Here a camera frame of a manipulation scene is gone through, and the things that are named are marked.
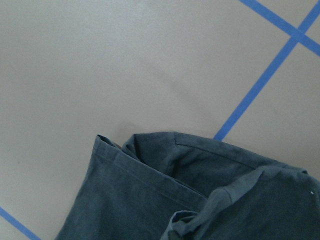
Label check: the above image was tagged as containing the black printed t-shirt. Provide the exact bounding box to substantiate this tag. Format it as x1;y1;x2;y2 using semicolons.
57;132;320;240

